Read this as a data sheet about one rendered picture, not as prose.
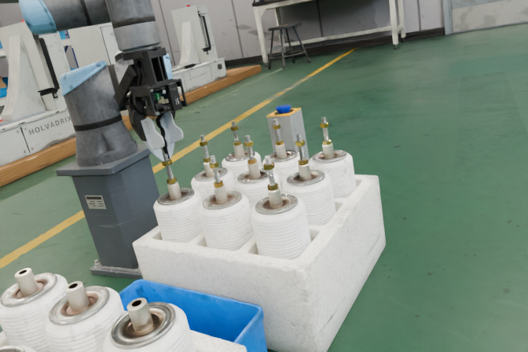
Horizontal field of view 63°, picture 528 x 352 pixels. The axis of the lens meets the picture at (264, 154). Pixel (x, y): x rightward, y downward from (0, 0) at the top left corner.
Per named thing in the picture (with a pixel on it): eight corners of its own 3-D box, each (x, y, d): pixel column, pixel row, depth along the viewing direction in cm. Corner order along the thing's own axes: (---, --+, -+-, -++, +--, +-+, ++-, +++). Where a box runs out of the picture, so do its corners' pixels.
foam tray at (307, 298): (154, 317, 93) (131, 243, 88) (250, 229, 124) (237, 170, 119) (320, 364, 72) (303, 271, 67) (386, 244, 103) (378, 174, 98)
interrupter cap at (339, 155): (321, 167, 89) (320, 164, 89) (306, 159, 96) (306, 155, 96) (353, 157, 91) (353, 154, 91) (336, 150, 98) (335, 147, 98)
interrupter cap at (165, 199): (150, 204, 87) (149, 201, 87) (177, 188, 93) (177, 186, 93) (174, 208, 83) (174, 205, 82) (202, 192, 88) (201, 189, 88)
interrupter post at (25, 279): (18, 295, 62) (9, 275, 61) (33, 285, 64) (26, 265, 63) (27, 298, 61) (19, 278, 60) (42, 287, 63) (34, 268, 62)
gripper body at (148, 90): (154, 121, 75) (136, 51, 72) (130, 119, 82) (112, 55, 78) (189, 109, 80) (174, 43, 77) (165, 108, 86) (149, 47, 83)
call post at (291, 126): (285, 221, 124) (265, 117, 115) (296, 210, 130) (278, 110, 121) (308, 224, 120) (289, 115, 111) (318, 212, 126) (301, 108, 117)
